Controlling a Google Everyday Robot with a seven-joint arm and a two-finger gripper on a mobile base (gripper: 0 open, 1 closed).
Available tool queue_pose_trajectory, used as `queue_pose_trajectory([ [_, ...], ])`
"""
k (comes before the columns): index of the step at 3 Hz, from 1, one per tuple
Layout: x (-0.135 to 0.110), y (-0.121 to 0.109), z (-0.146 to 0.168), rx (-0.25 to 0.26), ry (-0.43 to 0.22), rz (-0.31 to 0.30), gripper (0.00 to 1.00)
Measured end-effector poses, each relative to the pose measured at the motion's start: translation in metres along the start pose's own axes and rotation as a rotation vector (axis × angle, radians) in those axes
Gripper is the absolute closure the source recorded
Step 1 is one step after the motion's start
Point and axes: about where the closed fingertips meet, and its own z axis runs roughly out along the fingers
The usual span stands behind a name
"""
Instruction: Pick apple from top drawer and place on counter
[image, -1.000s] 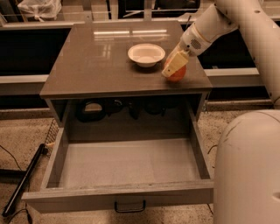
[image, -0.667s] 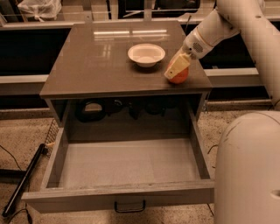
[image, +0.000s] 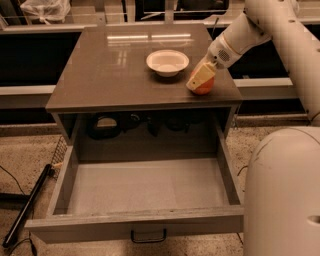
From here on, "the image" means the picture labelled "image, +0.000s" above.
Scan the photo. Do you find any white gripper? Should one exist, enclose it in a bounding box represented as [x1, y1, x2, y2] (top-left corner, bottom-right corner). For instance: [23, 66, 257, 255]
[186, 33, 242, 91]

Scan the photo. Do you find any red apple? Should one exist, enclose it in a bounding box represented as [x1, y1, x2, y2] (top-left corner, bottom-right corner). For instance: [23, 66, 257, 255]
[191, 72, 214, 95]

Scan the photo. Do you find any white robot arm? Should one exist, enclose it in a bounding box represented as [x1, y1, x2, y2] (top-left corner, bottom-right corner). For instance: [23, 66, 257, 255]
[201, 0, 320, 256]

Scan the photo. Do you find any grey cabinet counter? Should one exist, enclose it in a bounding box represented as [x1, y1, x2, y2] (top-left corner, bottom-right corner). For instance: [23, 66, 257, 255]
[46, 24, 242, 146]

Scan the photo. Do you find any open grey top drawer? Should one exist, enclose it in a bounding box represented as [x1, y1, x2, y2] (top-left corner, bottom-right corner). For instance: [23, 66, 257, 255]
[26, 121, 243, 243]

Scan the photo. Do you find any white paper bowl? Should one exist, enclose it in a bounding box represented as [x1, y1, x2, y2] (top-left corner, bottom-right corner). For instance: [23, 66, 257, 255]
[146, 50, 189, 77]

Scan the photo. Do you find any white plastic bag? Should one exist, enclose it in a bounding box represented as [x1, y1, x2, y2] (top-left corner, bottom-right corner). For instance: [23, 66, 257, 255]
[20, 0, 71, 24]

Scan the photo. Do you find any black bar left floor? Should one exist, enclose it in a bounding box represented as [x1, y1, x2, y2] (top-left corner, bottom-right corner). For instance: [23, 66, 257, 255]
[2, 164, 52, 248]

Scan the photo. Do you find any wire mesh basket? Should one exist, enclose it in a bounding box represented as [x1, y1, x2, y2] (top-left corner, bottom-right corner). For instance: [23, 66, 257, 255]
[50, 137, 67, 179]

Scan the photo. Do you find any black drawer handle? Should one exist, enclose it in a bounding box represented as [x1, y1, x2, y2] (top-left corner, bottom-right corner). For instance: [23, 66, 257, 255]
[130, 229, 167, 244]

